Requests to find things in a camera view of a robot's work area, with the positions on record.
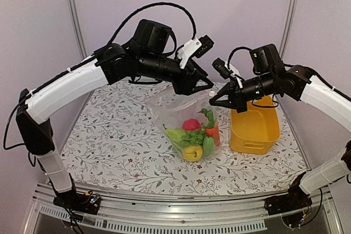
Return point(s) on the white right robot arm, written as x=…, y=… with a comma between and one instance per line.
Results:
x=302, y=84

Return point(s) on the floral tablecloth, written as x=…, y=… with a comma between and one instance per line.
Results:
x=115, y=144

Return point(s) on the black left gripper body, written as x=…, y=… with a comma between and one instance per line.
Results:
x=153, y=66

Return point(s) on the orange carrot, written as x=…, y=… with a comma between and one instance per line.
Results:
x=212, y=128

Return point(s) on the left aluminium post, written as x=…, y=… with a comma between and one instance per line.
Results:
x=76, y=28

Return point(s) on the aluminium front rail frame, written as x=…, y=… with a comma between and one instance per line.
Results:
x=124, y=211

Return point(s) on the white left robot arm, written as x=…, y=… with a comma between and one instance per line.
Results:
x=106, y=66

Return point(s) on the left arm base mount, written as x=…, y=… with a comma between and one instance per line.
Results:
x=87, y=202

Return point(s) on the green grape bunch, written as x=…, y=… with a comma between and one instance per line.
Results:
x=195, y=137

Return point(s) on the yellow lemon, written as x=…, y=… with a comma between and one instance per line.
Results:
x=192, y=153

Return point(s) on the right aluminium post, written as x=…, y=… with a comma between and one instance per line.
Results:
x=292, y=4

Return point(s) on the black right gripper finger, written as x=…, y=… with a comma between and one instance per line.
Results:
x=224, y=94
x=221, y=103

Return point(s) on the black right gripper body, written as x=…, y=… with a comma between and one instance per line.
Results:
x=266, y=85

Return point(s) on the clear zip top bag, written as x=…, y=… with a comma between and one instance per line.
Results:
x=169, y=110

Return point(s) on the yellow plastic basket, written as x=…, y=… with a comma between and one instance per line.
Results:
x=256, y=130

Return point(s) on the red tomato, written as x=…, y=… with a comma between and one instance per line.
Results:
x=191, y=125

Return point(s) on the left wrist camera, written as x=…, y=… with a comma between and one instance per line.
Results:
x=195, y=47

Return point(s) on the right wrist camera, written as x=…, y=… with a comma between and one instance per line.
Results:
x=227, y=71

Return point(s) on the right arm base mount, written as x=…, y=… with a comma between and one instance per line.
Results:
x=294, y=199

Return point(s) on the aluminium post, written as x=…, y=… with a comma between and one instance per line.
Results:
x=76, y=28
x=292, y=4

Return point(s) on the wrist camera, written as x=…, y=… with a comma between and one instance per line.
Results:
x=227, y=71
x=195, y=47

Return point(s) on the green guava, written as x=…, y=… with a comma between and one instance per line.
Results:
x=177, y=137

